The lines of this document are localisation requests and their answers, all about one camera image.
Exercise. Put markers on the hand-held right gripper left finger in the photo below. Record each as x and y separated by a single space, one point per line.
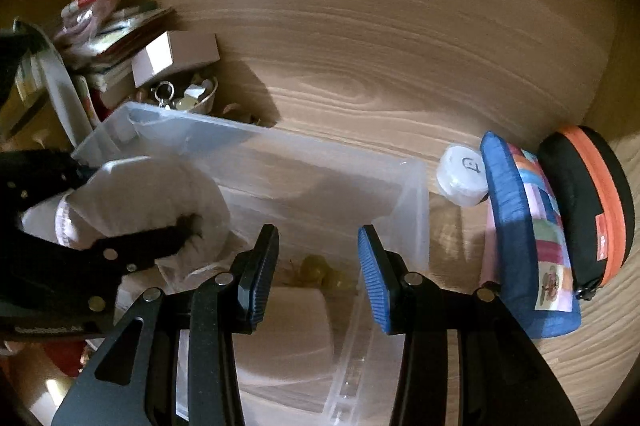
259 291

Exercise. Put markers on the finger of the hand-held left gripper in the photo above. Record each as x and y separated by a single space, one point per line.
145 243
47 165

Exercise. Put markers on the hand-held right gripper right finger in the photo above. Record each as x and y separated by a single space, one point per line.
374 291

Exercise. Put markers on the white round cloth pouch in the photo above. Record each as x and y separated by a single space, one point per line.
150 196

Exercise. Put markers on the clear plastic storage box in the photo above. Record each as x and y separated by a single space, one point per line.
320 186

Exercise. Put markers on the wooden desktop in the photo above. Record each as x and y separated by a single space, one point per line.
400 55

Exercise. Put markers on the yellow translucent beads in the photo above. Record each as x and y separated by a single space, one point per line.
320 275

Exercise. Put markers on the white round lidded jar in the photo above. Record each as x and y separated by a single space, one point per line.
461 181

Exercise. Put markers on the stack of books and papers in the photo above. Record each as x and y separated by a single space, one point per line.
117 43

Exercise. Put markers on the bowl of small trinkets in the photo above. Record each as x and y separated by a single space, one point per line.
192 98

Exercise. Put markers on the blue patchwork fabric pouch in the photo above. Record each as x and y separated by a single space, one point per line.
525 236

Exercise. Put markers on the clear plastic bag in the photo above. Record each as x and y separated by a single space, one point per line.
90 8

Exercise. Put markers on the small white cardboard box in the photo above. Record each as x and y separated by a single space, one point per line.
172 55

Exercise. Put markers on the black case with orange zipper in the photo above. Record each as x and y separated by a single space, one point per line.
592 206

